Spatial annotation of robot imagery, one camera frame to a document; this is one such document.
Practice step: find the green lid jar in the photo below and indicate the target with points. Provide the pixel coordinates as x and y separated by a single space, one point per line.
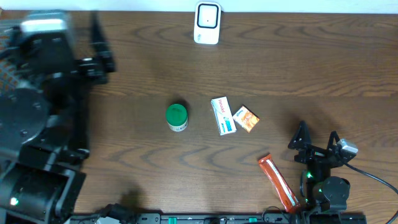
177 117

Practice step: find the dark grey plastic basket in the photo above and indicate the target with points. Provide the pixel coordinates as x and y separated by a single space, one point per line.
8 80

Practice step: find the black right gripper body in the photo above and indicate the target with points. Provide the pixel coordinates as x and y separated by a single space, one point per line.
313 155

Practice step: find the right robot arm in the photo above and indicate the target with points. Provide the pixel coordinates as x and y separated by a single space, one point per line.
326 195

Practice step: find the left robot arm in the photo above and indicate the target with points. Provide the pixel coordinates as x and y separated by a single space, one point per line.
44 120

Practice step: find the white barcode scanner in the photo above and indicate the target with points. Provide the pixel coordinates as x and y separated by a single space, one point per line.
207 23

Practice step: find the white medicine box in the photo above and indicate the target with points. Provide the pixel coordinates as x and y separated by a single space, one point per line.
223 115

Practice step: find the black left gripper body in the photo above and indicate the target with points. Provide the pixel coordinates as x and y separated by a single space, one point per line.
91 69

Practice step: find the orange tissue pack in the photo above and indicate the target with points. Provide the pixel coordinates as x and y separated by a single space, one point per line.
245 118

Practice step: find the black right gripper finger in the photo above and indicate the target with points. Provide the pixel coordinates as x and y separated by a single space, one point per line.
333 139
301 139

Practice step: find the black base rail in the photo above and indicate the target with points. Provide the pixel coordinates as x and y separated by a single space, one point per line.
117 214

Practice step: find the orange snack bar wrapper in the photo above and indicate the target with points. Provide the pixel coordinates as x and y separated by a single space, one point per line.
285 193

